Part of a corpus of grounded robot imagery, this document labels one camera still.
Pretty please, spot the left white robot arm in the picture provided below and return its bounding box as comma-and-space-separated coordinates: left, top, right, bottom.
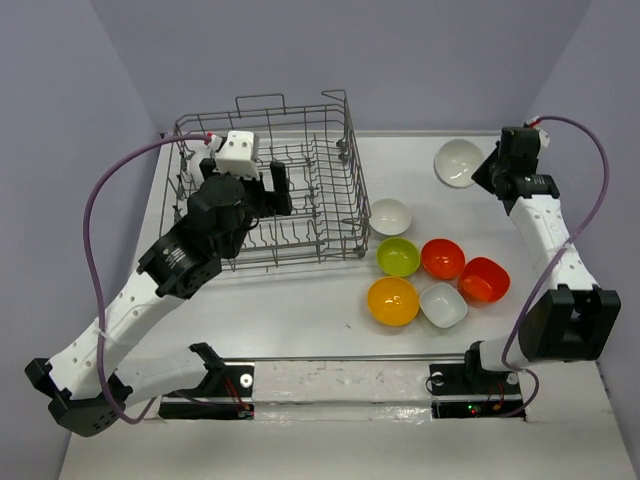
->
25, 161, 292, 437

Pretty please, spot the yellow plastic bowl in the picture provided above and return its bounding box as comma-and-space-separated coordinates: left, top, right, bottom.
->
367, 276, 420, 327

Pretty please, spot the grey wire dish rack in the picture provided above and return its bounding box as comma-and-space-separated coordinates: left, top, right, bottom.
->
173, 89, 371, 271

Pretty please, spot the white round bowl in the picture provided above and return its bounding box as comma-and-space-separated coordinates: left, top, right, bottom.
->
180, 147, 200, 174
434, 139, 485, 189
369, 198, 412, 237

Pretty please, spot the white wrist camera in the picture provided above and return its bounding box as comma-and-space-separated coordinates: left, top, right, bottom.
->
203, 130, 260, 180
523, 116, 550, 153

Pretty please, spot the orange round plastic bowl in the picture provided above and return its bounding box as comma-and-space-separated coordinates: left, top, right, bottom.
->
421, 238, 466, 280

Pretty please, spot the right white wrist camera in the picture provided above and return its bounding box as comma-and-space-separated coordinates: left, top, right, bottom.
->
523, 116, 550, 153

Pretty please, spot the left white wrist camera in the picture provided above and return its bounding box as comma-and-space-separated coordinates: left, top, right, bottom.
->
203, 130, 260, 180

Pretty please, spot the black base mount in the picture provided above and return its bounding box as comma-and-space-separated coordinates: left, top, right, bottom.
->
425, 363, 524, 420
157, 362, 255, 421

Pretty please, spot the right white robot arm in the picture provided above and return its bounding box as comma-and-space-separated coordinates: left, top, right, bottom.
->
460, 123, 621, 392

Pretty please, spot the white square bowl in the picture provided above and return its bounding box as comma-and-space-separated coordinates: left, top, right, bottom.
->
420, 283, 468, 329

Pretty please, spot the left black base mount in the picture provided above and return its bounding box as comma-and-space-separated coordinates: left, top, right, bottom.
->
157, 362, 255, 421

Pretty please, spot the orange square plastic bowl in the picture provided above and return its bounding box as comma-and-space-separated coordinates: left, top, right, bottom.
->
458, 257, 511, 303

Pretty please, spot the green plastic bowl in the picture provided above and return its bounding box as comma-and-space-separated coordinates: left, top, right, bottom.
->
376, 237, 420, 278

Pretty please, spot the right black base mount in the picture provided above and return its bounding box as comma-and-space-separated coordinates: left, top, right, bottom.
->
425, 363, 524, 420

